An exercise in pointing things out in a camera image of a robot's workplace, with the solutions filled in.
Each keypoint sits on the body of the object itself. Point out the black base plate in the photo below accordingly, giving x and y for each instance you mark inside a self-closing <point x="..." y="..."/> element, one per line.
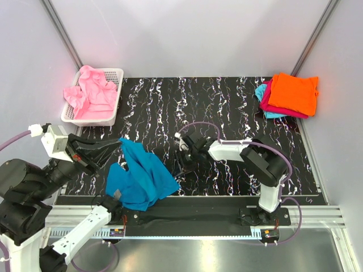
<point x="199" y="216"/>

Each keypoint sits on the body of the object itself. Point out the pink t-shirt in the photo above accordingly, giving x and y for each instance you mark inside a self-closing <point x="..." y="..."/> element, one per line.
<point x="94" y="97"/>

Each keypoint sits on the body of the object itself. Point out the white plastic basket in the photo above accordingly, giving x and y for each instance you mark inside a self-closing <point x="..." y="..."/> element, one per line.
<point x="112" y="74"/>

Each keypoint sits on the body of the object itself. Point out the magenta folded t-shirt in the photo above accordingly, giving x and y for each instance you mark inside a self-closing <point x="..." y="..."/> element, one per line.
<point x="271" y="111"/>

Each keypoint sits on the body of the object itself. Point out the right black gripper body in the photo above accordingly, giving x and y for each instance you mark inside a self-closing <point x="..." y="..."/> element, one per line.
<point x="191" y="157"/>

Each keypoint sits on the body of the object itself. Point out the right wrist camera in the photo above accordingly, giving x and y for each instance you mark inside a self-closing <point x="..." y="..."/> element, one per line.
<point x="182" y="146"/>

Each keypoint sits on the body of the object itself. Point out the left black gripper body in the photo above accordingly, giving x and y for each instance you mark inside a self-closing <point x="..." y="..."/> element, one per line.
<point x="87" y="158"/>

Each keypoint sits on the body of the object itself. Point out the aluminium rail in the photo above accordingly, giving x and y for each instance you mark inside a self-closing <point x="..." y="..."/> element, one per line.
<point x="64" y="219"/>

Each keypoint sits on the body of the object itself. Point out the light blue folded t-shirt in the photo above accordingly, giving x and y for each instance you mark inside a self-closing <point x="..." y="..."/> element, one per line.
<point x="259" y="93"/>

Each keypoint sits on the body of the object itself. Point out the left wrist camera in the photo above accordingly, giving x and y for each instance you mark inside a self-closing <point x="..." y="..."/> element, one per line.
<point x="54" y="139"/>

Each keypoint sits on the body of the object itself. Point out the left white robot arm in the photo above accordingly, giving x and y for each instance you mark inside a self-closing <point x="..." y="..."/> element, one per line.
<point x="25" y="186"/>

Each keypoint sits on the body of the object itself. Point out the orange folded t-shirt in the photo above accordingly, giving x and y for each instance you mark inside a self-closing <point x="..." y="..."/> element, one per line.
<point x="293" y="93"/>

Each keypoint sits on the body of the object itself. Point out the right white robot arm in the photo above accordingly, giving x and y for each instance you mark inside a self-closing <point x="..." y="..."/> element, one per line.
<point x="267" y="163"/>

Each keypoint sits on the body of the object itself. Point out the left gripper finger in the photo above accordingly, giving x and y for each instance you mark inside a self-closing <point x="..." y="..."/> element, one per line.
<point x="101" y="146"/>
<point x="101" y="156"/>

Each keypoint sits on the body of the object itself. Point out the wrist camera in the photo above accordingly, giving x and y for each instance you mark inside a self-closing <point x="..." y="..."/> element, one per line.
<point x="54" y="139"/>
<point x="182" y="146"/>

